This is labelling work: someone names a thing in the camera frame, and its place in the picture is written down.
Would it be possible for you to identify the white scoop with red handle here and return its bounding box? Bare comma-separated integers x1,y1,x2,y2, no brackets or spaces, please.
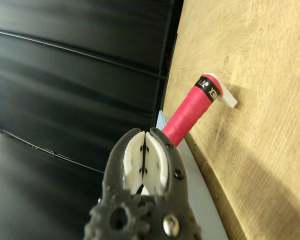
161,72,238,147

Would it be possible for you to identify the black curtain stand pole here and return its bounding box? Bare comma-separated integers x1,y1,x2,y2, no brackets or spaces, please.
0,126,105,174
0,26,168,80

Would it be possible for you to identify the blue litter tray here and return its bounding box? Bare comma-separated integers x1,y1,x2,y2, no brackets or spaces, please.
153,109,230,240

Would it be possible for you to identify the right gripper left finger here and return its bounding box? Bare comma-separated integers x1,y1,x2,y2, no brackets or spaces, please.
83,128,155,240

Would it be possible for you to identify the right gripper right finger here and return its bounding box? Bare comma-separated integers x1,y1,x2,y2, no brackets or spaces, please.
142,127,203,240

